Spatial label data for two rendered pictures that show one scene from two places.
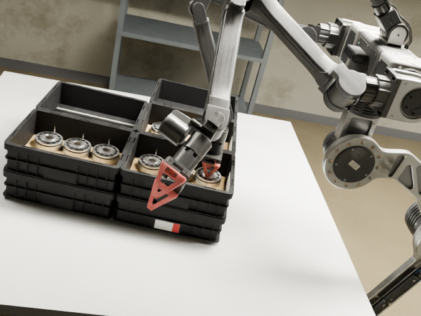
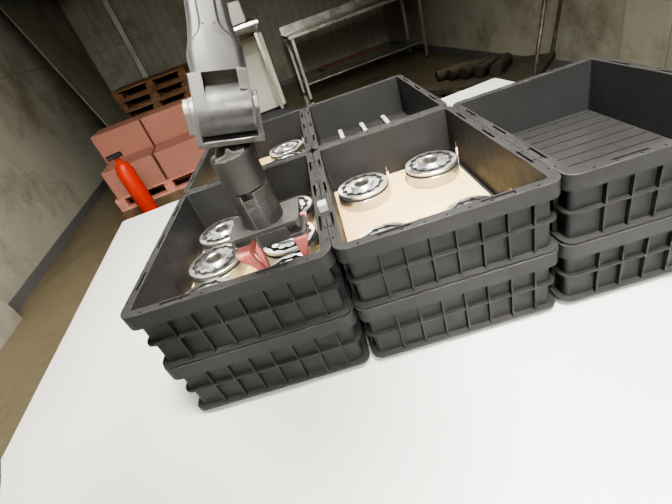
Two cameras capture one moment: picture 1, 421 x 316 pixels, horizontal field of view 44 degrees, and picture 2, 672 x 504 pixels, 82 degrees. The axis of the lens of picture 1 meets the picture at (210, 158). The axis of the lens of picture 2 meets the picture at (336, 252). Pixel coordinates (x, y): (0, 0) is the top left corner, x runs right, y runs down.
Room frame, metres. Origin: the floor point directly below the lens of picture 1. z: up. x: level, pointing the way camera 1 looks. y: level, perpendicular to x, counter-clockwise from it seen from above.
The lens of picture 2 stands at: (1.89, -0.50, 1.20)
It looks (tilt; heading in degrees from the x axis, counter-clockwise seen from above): 33 degrees down; 98
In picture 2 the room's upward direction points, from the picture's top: 20 degrees counter-clockwise
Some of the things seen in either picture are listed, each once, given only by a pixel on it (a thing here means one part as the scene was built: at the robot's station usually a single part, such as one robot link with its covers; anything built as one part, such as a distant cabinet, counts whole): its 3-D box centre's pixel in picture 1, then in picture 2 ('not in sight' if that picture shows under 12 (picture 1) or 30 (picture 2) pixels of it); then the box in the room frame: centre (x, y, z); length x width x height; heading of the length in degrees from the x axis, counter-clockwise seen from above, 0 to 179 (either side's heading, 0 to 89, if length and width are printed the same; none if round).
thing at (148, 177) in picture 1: (181, 163); (239, 221); (1.67, 0.10, 0.92); 0.40 x 0.30 x 0.02; 93
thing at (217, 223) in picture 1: (173, 198); (274, 288); (1.67, 0.10, 0.76); 0.40 x 0.30 x 0.12; 93
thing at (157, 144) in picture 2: not in sight; (158, 151); (-0.04, 3.51, 0.34); 1.12 x 0.80 x 0.68; 8
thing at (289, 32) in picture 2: not in sight; (355, 42); (2.33, 5.55, 0.46); 1.83 x 0.67 x 0.91; 11
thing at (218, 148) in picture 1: (215, 147); (258, 207); (1.74, -0.01, 0.98); 0.10 x 0.07 x 0.07; 1
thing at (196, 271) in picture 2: not in sight; (215, 260); (1.59, 0.10, 0.86); 0.10 x 0.10 x 0.01
